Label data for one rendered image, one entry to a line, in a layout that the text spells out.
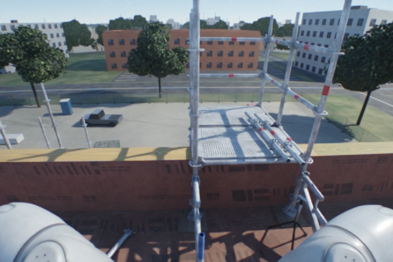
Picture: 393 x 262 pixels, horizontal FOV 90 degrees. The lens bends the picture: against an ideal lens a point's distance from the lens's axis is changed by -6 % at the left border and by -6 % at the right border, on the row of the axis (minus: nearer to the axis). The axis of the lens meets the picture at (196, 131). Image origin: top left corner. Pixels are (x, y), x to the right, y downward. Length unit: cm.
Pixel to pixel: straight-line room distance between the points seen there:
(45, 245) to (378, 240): 58
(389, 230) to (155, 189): 207
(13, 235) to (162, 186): 189
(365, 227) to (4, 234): 69
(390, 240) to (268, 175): 192
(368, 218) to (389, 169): 269
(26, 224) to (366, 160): 287
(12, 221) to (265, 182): 221
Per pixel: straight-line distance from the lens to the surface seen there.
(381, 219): 57
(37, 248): 44
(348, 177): 293
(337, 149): 274
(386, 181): 336
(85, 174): 243
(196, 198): 185
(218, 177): 225
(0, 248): 54
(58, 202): 285
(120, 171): 227
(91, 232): 258
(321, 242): 45
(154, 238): 235
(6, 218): 57
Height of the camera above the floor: 189
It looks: 27 degrees down
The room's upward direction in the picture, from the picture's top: straight up
